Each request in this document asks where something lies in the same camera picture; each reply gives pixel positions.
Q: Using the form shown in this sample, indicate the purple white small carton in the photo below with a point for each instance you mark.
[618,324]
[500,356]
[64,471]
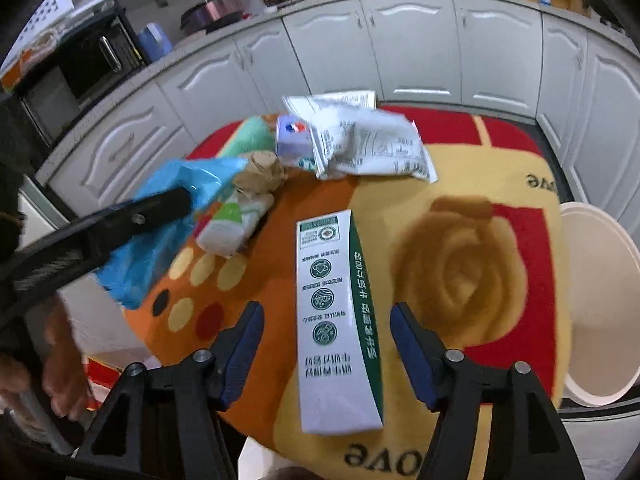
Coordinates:
[292,142]

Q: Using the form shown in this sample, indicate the flat white printed sachet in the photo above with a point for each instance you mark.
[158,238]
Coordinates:
[400,152]

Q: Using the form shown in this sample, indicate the cream plastic bin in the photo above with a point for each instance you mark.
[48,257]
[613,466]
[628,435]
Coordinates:
[595,310]

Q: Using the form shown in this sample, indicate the white green medicine box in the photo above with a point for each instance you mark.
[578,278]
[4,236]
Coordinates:
[330,320]

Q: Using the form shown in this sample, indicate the white green pouch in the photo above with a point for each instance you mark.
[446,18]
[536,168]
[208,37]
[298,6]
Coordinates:
[232,225]

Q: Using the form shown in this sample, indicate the white paper leaflet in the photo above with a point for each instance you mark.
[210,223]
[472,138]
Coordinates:
[330,101]

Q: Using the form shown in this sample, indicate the printed rose blanket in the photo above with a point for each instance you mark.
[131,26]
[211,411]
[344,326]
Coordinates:
[465,260]

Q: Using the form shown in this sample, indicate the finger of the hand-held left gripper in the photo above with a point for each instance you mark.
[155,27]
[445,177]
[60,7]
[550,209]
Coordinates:
[135,215]

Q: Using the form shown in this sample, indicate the light green cloth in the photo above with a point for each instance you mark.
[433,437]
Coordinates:
[247,135]

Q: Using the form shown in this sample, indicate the black microwave oven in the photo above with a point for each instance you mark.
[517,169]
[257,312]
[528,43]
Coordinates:
[65,75]

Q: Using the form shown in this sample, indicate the blue plastic bag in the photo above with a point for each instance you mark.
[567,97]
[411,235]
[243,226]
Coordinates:
[150,255]

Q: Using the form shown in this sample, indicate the person's bare leg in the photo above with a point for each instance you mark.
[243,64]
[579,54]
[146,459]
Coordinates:
[67,355]

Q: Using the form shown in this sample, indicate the blue plastic container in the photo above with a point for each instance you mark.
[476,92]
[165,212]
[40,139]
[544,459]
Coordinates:
[155,42]

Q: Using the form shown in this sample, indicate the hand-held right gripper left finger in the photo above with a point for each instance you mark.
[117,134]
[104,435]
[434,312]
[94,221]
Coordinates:
[252,330]

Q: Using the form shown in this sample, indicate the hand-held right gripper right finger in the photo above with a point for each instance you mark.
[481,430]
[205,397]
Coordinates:
[405,340]

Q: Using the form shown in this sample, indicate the white kitchen cabinets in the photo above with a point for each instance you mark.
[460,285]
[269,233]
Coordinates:
[415,45]

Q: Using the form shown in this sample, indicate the pink metallic pot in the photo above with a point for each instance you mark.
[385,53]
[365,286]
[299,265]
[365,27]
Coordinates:
[212,12]

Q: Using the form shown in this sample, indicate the crumpled brown paper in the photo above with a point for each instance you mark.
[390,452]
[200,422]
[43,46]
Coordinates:
[257,172]

